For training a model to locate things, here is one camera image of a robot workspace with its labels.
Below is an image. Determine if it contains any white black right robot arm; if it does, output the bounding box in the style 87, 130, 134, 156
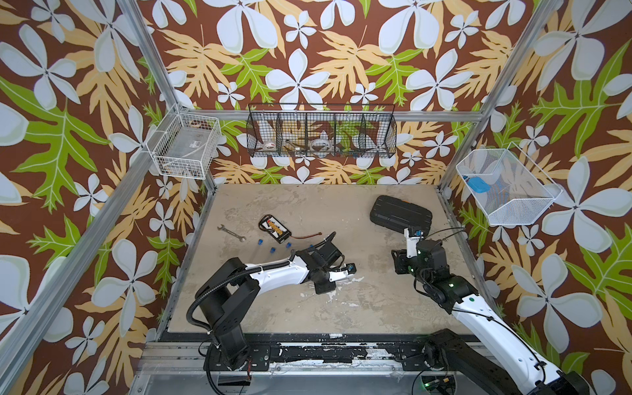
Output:
391, 240, 590, 394

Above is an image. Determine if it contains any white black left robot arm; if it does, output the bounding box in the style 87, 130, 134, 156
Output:
186, 233, 357, 370

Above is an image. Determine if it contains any black battery charging board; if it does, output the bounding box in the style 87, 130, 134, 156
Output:
258, 214, 291, 244

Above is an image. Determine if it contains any black plastic case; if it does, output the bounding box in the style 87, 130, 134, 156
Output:
370, 195, 433, 236

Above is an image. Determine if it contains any silver open-end wrench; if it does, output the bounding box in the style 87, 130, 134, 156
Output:
217, 225, 246, 242

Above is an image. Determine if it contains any blue object in basket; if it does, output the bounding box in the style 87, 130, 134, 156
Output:
466, 177, 491, 194

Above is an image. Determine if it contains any white mesh basket right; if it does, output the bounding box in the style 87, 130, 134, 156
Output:
456, 143, 563, 227

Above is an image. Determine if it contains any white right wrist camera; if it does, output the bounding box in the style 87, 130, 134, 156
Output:
403, 226, 424, 258

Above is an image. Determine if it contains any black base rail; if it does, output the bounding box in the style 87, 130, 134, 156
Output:
142, 332, 470, 374

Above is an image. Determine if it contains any black wire basket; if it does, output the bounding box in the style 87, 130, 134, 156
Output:
246, 103, 398, 158

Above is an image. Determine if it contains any white wire basket left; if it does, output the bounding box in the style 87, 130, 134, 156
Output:
146, 105, 222, 180

